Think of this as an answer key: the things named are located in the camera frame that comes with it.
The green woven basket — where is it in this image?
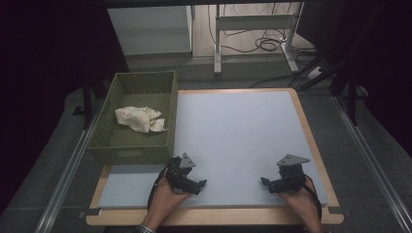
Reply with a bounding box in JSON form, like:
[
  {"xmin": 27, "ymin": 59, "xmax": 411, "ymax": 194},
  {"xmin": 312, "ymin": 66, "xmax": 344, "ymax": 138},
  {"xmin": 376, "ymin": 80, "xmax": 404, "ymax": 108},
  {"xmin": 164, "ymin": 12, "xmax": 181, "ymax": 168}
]
[{"xmin": 86, "ymin": 70, "xmax": 180, "ymax": 166}]

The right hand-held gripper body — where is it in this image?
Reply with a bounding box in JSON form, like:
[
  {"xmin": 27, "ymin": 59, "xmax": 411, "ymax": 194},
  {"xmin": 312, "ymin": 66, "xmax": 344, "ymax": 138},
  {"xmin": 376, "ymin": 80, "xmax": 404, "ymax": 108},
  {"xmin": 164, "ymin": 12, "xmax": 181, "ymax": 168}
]
[{"xmin": 274, "ymin": 153, "xmax": 311, "ymax": 195}]

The black tripod stand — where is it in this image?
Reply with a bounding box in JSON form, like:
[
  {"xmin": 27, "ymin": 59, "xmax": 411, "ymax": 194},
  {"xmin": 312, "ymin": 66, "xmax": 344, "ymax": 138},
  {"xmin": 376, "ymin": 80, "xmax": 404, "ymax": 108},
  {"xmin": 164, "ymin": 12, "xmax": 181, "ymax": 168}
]
[{"xmin": 295, "ymin": 57, "xmax": 368, "ymax": 127}]

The pale blue table mat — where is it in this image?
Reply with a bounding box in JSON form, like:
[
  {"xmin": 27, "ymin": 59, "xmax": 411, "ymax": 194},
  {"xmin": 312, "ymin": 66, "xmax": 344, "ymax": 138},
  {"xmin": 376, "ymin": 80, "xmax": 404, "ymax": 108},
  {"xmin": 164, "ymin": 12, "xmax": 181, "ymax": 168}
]
[{"xmin": 97, "ymin": 90, "xmax": 329, "ymax": 210}]

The person's left hand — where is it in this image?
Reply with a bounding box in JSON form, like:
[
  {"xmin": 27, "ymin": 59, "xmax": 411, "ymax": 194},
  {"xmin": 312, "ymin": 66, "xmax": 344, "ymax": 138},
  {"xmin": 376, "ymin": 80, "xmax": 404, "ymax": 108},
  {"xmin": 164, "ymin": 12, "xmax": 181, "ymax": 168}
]
[{"xmin": 141, "ymin": 179, "xmax": 192, "ymax": 232}]

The white power strip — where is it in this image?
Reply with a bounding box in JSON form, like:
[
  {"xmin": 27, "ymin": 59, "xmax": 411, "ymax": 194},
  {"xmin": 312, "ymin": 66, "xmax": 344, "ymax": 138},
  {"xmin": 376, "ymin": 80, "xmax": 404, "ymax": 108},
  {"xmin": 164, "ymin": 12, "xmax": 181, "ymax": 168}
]
[{"xmin": 304, "ymin": 65, "xmax": 324, "ymax": 81}]

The person's right hand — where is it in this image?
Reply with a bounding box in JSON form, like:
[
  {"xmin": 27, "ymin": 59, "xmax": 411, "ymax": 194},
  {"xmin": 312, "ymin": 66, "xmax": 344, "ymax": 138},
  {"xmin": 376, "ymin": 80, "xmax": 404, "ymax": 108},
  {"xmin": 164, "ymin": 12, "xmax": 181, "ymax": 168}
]
[{"xmin": 279, "ymin": 179, "xmax": 326, "ymax": 233}]

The cream printed cloth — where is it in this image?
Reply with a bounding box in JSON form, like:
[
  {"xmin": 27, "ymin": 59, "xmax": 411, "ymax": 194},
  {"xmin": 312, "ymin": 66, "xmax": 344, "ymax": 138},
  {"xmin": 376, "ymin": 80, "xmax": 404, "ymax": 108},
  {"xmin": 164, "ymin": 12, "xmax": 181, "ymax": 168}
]
[{"xmin": 114, "ymin": 106, "xmax": 169, "ymax": 134}]

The metal floor rail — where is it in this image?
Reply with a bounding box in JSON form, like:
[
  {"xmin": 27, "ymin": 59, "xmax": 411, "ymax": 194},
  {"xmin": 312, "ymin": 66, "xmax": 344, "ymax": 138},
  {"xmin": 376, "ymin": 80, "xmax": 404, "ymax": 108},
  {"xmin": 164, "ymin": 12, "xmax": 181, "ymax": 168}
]
[
  {"xmin": 33, "ymin": 105, "xmax": 102, "ymax": 233},
  {"xmin": 331, "ymin": 94, "xmax": 412, "ymax": 233}
]

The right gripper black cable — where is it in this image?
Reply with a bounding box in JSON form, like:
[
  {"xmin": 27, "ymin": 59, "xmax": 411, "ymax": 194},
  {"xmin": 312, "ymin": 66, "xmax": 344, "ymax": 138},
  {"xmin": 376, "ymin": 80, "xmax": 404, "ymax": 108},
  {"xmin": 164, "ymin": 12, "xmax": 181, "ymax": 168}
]
[{"xmin": 303, "ymin": 174, "xmax": 323, "ymax": 222}]

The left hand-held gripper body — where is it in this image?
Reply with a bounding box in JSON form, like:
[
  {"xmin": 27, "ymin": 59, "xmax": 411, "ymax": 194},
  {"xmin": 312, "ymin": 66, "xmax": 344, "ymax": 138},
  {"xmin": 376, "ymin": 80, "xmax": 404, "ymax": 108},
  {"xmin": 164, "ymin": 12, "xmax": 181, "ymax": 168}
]
[{"xmin": 165, "ymin": 152, "xmax": 197, "ymax": 195}]

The white desk frame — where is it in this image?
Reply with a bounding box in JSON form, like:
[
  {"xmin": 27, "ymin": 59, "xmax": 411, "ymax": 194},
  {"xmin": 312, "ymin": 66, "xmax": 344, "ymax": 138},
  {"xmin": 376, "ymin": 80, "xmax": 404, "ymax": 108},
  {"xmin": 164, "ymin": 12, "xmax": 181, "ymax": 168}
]
[{"xmin": 213, "ymin": 2, "xmax": 304, "ymax": 77}]

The white cabinet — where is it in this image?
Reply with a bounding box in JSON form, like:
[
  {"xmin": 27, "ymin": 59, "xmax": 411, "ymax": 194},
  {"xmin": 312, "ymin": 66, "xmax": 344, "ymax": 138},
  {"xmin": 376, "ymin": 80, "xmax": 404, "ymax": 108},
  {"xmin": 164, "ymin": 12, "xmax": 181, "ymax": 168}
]
[{"xmin": 107, "ymin": 5, "xmax": 194, "ymax": 57}]

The black stand leg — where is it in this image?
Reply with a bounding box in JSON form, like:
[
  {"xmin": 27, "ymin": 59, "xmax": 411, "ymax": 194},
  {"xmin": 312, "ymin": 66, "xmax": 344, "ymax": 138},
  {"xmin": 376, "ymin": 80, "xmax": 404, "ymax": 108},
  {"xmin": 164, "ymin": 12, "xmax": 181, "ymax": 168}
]
[{"xmin": 82, "ymin": 77, "xmax": 95, "ymax": 130}]

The black floor cable bundle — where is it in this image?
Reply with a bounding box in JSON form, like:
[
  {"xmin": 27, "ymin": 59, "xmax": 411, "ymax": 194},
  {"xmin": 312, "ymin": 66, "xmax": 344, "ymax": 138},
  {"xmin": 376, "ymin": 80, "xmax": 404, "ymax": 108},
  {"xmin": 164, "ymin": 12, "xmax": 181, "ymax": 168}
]
[{"xmin": 207, "ymin": 3, "xmax": 319, "ymax": 55}]

